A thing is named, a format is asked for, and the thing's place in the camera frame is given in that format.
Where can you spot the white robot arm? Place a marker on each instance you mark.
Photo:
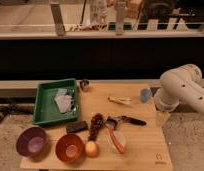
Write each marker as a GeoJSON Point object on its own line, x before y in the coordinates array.
{"type": "Point", "coordinates": [180, 84]}

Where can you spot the small metal cup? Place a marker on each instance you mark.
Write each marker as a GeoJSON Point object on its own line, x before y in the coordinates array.
{"type": "Point", "coordinates": [84, 85]}

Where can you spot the blue cup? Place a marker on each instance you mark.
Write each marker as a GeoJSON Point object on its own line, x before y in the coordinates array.
{"type": "Point", "coordinates": [145, 95]}

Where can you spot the dark red grape bunch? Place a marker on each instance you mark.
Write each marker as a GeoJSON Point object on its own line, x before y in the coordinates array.
{"type": "Point", "coordinates": [97, 123]}

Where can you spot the clear plastic bag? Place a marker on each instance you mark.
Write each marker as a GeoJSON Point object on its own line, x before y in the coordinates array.
{"type": "Point", "coordinates": [64, 100]}

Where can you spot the wooden board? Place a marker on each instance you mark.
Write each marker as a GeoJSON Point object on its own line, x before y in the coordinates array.
{"type": "Point", "coordinates": [145, 149]}

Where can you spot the dark rectangular sponge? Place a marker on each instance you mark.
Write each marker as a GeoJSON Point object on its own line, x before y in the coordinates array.
{"type": "Point", "coordinates": [77, 126]}

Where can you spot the green plastic tray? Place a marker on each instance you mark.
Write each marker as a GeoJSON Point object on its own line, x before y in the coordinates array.
{"type": "Point", "coordinates": [46, 112]}

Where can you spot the clear round lid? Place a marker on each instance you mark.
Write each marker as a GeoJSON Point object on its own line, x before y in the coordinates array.
{"type": "Point", "coordinates": [121, 139]}

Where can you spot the yellow round fruit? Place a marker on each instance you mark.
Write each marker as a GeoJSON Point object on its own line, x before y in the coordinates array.
{"type": "Point", "coordinates": [91, 149]}

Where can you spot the orange bowl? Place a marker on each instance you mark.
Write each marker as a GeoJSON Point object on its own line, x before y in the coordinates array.
{"type": "Point", "coordinates": [69, 148]}

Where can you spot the purple bowl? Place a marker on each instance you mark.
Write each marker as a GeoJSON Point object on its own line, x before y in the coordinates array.
{"type": "Point", "coordinates": [31, 141]}

